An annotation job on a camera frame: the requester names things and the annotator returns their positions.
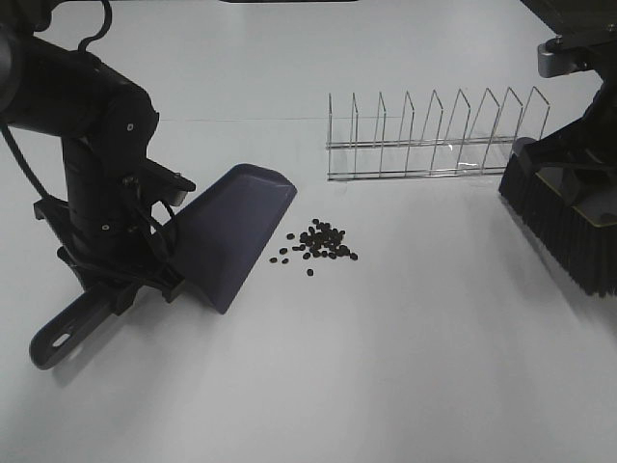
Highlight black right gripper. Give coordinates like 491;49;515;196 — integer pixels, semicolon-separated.
529;75;616;203

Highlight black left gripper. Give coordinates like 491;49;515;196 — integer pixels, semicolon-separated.
34;139;185;313

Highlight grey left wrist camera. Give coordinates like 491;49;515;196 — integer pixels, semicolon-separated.
138;159;196;206

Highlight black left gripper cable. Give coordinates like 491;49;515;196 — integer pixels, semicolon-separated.
129;192;182;271

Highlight pile of coffee beans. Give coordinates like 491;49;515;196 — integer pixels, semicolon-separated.
264;218;360;278

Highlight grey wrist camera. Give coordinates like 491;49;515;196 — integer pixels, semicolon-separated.
138;159;196;206
537;31;616;80

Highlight purple hand brush black bristles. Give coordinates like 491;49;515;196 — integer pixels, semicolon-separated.
498;137;616;297

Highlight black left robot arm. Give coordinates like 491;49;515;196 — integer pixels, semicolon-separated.
1;1;195;308

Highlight chrome wire dish rack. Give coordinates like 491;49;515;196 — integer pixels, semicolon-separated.
326;87;551;181

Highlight purple plastic dustpan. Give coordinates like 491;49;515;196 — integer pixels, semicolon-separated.
29;164;297;369

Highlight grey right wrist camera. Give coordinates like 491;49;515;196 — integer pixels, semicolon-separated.
537;31;616;80

